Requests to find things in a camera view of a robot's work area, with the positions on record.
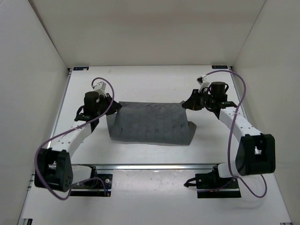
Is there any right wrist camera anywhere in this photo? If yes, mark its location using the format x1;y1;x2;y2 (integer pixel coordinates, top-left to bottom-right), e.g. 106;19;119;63
197;76;210;92

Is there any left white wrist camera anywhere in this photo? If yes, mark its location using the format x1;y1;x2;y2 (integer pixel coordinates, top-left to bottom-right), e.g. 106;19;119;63
92;81;106;97

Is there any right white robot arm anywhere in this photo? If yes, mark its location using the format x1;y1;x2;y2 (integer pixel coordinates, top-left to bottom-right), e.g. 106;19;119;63
182;79;276;188

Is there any grey pleated skirt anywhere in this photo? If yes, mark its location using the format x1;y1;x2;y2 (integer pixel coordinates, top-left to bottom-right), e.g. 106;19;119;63
106;102;197;146

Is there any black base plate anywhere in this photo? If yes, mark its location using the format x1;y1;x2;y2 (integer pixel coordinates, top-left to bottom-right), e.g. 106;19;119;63
70;164;113;197
184;169;241;199

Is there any aluminium front rail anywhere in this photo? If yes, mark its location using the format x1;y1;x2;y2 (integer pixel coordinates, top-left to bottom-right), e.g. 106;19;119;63
67;164;218;170

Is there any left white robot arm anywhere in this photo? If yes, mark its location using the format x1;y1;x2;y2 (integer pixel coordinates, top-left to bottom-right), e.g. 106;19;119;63
34;91;122;192

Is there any purple cable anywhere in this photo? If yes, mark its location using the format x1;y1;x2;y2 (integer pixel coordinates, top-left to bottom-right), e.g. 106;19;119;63
34;77;115;200
198;69;268;199

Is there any left blue corner label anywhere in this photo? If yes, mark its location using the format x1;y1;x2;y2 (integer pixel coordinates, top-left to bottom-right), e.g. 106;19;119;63
73;67;89;71

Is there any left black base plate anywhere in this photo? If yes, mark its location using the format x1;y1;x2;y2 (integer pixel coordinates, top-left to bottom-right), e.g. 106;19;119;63
70;164;113;197

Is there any blue corner label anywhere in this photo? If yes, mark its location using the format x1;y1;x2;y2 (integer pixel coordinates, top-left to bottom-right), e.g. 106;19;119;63
211;65;228;70
73;67;89;71

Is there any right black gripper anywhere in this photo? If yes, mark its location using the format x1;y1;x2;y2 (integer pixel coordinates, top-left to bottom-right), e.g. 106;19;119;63
182;90;215;111

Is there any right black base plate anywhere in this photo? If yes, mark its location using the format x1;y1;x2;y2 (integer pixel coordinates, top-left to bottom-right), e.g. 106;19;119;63
184;169;241;199

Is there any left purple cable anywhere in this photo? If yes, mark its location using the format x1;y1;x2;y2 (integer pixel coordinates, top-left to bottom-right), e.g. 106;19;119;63
34;77;115;200

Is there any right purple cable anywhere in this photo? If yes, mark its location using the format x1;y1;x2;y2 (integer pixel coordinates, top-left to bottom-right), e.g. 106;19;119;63
198;69;268;199

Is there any right blue corner label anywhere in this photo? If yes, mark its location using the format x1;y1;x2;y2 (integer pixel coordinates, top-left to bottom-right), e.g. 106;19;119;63
211;65;228;70

